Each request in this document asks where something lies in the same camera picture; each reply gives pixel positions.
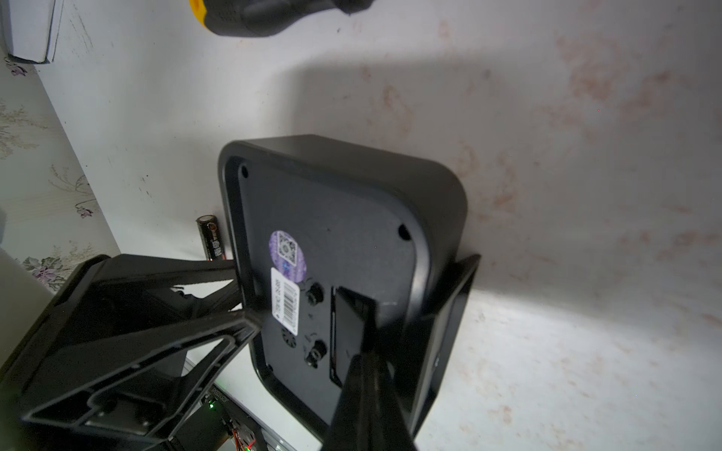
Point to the black battery cover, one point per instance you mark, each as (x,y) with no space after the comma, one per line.
(352,328)

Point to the grey book underneath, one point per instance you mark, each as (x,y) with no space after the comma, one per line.
(30,29)

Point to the black handled screwdriver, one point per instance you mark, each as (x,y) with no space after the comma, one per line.
(264,18)

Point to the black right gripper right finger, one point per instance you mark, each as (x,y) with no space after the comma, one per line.
(428,340)

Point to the black square alarm clock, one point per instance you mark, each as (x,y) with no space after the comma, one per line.
(309,214)

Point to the black gold AA battery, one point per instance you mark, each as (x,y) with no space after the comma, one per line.
(209,231)

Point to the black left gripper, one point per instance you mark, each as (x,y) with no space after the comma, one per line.
(123,354)

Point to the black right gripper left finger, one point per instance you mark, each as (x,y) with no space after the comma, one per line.
(368,415)

